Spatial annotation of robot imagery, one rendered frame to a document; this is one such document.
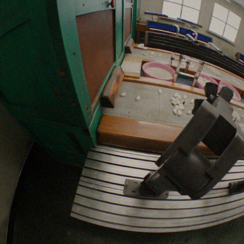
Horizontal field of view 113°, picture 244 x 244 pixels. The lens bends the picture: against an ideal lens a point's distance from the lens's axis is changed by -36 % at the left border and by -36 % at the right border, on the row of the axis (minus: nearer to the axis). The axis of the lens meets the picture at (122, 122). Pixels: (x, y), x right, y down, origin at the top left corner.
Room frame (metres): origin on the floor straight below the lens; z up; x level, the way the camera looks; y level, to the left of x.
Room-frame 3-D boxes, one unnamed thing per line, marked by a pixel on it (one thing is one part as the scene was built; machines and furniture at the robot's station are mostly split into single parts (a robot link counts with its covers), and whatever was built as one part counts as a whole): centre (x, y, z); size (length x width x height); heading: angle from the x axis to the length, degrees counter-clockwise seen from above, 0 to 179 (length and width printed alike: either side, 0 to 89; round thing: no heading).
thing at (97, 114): (0.96, 0.28, 0.42); 1.36 x 0.55 x 0.84; 171
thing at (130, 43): (1.22, -0.07, 0.83); 0.30 x 0.06 x 0.07; 171
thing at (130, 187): (0.05, -0.11, 0.71); 0.20 x 0.07 x 0.08; 80
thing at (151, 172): (0.06, -0.12, 0.77); 0.09 x 0.06 x 0.06; 41
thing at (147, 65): (0.84, -0.28, 0.72); 0.27 x 0.27 x 0.10
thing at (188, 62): (1.01, -0.48, 0.90); 0.20 x 0.19 x 0.45; 81
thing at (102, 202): (0.25, -0.45, 0.65); 1.20 x 0.90 x 0.04; 80
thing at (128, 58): (0.87, -0.06, 0.77); 0.33 x 0.15 x 0.01; 171
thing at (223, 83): (0.72, -0.99, 0.72); 0.27 x 0.27 x 0.10
